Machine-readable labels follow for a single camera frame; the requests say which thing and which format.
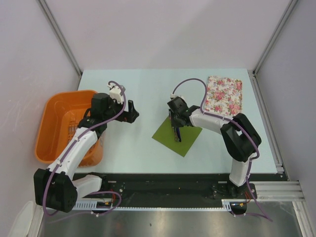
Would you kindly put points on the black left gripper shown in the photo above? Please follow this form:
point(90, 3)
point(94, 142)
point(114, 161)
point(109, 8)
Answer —
point(130, 116)

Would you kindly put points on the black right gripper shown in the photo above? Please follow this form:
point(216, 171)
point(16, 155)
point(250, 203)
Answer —
point(174, 123)

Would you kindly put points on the iridescent fork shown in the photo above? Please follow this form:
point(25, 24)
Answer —
point(176, 134)

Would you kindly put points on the green paper napkin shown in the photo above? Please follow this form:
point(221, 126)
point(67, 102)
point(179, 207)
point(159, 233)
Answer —
point(165, 136)

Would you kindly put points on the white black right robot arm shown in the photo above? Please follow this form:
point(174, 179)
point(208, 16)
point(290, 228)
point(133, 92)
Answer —
point(240, 138)

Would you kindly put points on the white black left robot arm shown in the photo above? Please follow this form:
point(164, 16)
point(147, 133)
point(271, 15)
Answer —
point(55, 187)

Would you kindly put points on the floral patterned tray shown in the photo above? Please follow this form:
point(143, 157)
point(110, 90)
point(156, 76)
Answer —
point(224, 96)

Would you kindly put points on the orange plastic basket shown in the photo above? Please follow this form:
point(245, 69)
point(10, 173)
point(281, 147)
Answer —
point(62, 113)

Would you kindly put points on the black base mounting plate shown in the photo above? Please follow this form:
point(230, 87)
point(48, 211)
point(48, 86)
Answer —
point(177, 190)

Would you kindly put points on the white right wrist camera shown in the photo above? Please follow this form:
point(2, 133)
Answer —
point(172, 96)

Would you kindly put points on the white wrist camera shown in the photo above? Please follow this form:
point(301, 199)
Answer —
point(116, 93)
point(172, 96)

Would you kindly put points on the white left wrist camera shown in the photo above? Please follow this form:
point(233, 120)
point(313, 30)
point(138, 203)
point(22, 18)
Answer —
point(116, 93)

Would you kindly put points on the white slotted cable duct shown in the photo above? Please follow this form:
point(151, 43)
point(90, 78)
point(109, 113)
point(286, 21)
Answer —
point(103, 206)

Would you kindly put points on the aluminium front rail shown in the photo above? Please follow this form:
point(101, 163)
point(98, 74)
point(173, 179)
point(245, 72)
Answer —
point(279, 191)

